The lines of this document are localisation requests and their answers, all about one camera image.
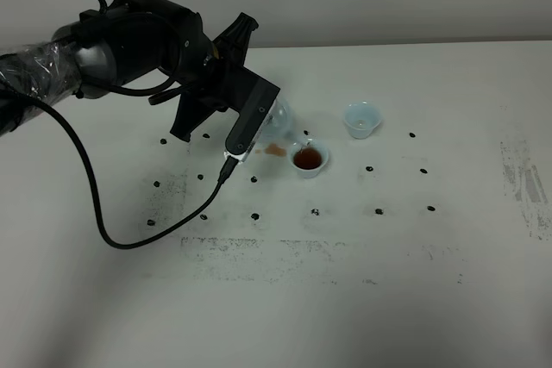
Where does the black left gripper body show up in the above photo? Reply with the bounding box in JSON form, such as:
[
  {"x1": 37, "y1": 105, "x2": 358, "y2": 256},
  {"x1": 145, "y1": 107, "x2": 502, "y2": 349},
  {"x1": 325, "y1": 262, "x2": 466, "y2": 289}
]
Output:
[{"x1": 186, "y1": 41, "x2": 239, "y2": 112}]

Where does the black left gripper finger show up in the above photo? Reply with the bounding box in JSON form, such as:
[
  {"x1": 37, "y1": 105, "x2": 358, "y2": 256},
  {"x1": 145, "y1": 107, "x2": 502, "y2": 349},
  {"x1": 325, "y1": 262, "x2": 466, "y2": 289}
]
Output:
[
  {"x1": 213, "y1": 12, "x2": 259, "y2": 65},
  {"x1": 170, "y1": 87, "x2": 224, "y2": 142}
]

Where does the light blue porcelain teapot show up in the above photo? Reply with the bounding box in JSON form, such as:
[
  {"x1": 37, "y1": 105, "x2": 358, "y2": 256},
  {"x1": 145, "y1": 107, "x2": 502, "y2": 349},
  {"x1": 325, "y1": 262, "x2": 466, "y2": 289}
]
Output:
[{"x1": 258, "y1": 98, "x2": 308, "y2": 145}]

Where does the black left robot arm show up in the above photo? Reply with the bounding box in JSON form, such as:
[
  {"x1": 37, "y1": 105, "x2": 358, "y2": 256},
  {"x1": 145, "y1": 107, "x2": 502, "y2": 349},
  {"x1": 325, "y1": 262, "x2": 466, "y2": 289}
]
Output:
[{"x1": 1, "y1": 0, "x2": 259, "y2": 141}]

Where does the near light blue teacup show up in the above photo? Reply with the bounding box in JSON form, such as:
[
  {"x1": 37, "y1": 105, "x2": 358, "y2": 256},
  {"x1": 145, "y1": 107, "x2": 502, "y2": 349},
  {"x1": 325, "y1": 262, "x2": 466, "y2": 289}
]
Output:
[{"x1": 287, "y1": 138, "x2": 329, "y2": 179}]

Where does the light blue teacup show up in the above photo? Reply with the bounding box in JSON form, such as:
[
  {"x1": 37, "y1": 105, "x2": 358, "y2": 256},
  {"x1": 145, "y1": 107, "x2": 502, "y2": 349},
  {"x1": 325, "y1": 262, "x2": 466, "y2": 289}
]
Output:
[
  {"x1": 343, "y1": 102, "x2": 383, "y2": 140},
  {"x1": 287, "y1": 138, "x2": 329, "y2": 179}
]

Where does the far light blue teacup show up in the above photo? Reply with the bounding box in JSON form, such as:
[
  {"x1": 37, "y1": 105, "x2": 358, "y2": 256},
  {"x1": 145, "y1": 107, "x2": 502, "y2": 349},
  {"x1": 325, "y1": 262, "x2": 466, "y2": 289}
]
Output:
[{"x1": 343, "y1": 102, "x2": 383, "y2": 140}]

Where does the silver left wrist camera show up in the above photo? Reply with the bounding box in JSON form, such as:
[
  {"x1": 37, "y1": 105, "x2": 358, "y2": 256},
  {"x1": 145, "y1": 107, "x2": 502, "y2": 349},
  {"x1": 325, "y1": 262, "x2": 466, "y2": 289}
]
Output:
[{"x1": 223, "y1": 67, "x2": 280, "y2": 163}]

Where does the black left camera cable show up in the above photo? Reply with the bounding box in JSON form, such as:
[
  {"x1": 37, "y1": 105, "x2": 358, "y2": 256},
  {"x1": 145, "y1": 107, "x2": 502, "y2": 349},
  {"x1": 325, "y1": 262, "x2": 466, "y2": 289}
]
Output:
[{"x1": 0, "y1": 0, "x2": 239, "y2": 251}]

